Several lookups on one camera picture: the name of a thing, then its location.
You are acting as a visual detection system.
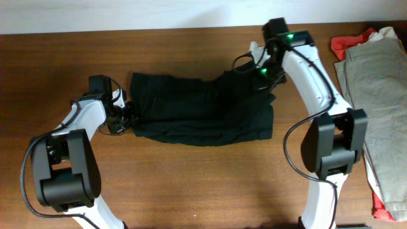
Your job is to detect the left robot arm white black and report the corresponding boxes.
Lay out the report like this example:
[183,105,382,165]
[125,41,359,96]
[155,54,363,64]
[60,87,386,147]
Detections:
[20,75,137,229]

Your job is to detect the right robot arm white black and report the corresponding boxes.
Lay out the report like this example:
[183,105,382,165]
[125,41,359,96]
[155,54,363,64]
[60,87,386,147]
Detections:
[250,18,368,229]

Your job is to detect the left black cable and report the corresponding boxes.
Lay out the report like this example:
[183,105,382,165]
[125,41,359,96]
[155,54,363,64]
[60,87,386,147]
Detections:
[20,78,123,229]

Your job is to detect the red garment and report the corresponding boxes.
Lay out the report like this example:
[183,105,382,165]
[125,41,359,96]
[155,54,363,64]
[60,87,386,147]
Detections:
[331,28,396,222]

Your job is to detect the black shorts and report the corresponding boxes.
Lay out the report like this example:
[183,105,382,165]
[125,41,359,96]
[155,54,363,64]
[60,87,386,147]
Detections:
[130,62,275,146]

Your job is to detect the white garment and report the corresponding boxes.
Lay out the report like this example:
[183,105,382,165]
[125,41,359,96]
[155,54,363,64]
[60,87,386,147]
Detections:
[364,27,398,201]

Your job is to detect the khaki grey shorts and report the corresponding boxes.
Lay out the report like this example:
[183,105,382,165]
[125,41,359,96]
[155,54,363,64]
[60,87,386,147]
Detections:
[335,38,406,221]

